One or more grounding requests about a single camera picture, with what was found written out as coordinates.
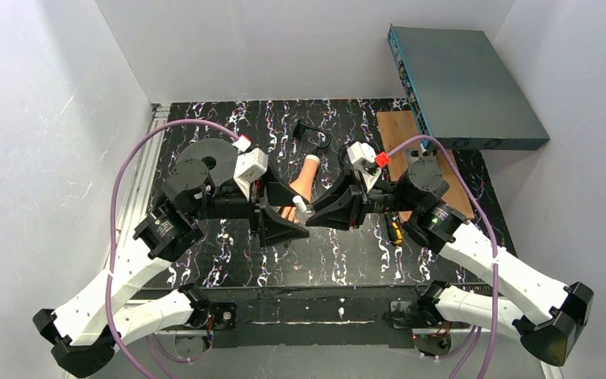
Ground clear nail polish bottle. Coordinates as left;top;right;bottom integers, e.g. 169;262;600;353
292;195;313;224

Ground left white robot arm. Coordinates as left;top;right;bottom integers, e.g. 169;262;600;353
33;154;309;378

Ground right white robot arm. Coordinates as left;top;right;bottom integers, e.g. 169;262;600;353
307;159;594;366

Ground mannequin hand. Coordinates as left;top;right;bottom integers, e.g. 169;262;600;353
280;155;320;223

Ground grey round disc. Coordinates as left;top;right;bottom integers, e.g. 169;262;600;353
175;138;238;186

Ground wooden board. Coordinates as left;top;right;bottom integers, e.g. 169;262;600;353
376;111;475;219

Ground yellow black screwdriver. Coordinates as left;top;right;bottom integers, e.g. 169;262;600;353
383;213;403;246

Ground coiled black cable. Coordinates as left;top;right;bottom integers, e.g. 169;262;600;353
338;141;386;179

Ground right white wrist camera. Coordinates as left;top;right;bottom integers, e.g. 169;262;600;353
346;141;391;193

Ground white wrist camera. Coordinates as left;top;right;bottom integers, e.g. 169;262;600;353
346;141;391;193
233;135;267;201

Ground metal stand mount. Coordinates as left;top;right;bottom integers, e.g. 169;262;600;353
405;144;440;168

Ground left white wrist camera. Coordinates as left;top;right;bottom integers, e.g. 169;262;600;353
233;135;267;201

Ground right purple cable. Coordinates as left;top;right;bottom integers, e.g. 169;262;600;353
386;135;500;379

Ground purple cable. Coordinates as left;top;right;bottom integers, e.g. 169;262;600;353
386;135;500;379
104;118;246;379

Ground black cable with plug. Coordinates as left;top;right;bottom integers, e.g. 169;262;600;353
292;118;333;156

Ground blue network switch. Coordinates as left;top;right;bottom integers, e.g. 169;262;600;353
387;25;550;151

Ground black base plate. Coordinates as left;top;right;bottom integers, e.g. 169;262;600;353
204;286;417;348

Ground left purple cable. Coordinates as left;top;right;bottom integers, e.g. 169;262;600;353
104;118;246;379

